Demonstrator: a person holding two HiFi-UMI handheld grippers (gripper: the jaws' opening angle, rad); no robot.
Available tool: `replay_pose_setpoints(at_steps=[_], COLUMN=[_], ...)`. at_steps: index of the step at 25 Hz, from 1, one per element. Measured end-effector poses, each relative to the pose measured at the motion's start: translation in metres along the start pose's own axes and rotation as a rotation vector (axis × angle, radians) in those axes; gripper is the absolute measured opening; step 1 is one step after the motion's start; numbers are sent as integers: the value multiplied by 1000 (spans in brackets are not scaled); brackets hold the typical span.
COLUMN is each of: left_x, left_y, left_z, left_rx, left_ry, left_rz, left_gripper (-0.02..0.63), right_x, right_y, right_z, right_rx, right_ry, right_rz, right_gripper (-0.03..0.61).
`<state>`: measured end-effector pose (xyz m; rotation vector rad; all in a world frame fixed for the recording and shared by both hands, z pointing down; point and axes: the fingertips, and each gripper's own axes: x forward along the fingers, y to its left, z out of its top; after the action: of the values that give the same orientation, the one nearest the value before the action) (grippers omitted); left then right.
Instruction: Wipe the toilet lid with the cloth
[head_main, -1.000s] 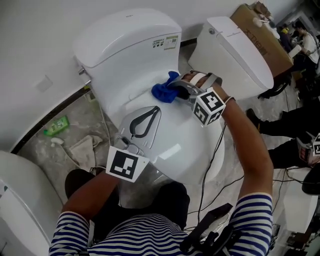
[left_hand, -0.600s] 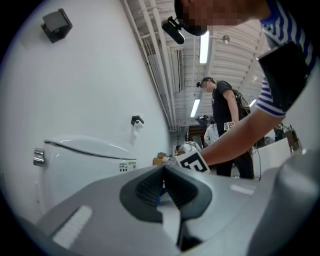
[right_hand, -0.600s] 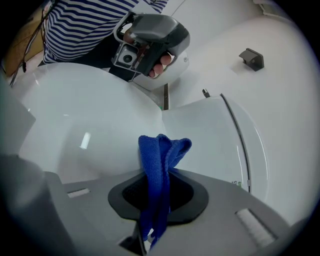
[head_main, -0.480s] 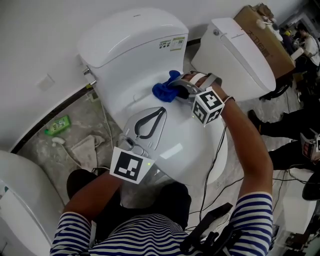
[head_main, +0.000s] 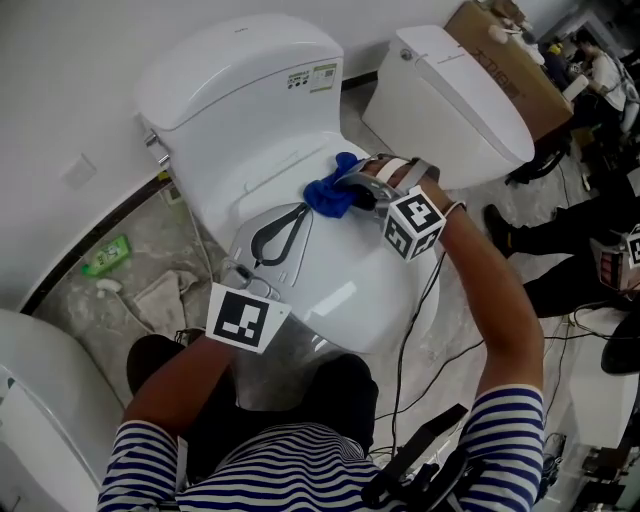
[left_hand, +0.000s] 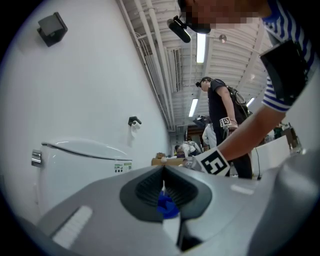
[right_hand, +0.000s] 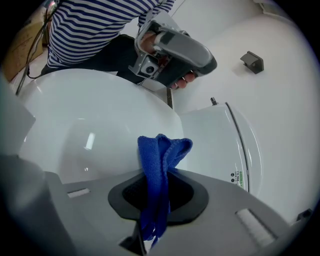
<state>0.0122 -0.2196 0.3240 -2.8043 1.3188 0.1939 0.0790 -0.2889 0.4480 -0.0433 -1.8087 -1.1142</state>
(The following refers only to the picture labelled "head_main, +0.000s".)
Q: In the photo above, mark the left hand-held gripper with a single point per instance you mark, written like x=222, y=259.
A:
x=240, y=317

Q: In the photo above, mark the person's right forearm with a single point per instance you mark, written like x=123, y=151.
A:
x=492, y=300

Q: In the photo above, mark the black chest harness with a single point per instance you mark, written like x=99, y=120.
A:
x=425, y=465

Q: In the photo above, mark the green white label sticker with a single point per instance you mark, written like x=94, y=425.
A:
x=312, y=78

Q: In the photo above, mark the white floor socket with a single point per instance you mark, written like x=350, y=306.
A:
x=173, y=196

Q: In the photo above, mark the white wristband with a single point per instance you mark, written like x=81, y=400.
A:
x=454, y=206

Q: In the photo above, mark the person's black trousers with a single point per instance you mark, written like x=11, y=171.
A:
x=325, y=395

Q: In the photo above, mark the chrome water valve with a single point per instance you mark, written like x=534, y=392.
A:
x=157, y=147

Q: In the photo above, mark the white ceramic fixture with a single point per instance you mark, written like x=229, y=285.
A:
x=45, y=400

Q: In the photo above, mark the person's right hand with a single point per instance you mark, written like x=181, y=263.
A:
x=402, y=176

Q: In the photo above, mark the white wall plate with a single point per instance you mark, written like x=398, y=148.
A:
x=78, y=171

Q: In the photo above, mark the green plastic bottle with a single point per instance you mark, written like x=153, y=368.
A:
x=107, y=256

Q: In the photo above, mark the white toilet lid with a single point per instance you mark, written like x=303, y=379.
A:
x=345, y=280

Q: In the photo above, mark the brown cardboard box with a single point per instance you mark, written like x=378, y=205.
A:
x=520, y=75

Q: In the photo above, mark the blue white striped shirt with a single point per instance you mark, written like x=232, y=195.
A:
x=300, y=470

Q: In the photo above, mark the small white spray head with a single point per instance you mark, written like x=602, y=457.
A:
x=109, y=286

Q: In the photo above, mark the blue cloth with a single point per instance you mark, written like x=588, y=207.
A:
x=327, y=197

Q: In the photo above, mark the person's left forearm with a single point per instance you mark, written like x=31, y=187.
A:
x=180, y=375

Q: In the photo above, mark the beige towel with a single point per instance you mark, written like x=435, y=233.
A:
x=162, y=300

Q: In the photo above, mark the white toilet with flat lid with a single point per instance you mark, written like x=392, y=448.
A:
x=450, y=115

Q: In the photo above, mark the white toilet with tank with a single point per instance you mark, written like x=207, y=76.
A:
x=240, y=100

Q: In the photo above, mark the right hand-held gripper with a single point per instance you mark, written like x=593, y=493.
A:
x=414, y=225

